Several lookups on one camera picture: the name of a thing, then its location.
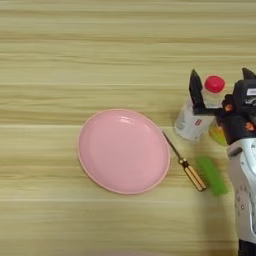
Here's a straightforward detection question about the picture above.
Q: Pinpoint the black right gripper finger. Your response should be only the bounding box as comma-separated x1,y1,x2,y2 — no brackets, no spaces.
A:
188,68,221,116
241,67,256,81

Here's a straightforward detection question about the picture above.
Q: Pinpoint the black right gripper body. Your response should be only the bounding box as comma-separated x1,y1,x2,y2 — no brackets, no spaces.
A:
214,93,256,146

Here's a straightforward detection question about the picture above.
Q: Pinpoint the orange juice bottle white cap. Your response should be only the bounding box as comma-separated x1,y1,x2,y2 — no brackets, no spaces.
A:
208,123,229,148

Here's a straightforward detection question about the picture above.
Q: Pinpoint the clear water bottle red cap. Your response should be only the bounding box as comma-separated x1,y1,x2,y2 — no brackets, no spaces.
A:
173,75,226,144

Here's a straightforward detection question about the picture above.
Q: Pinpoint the black box with white label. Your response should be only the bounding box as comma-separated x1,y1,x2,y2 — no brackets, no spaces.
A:
232,79,256,116

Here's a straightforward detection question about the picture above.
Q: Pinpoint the pink round plate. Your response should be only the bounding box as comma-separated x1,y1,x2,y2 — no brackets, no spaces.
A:
76,108,172,196

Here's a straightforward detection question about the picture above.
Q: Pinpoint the screwdriver with amber handle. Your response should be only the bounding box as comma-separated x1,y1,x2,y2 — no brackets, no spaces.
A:
161,130,208,193

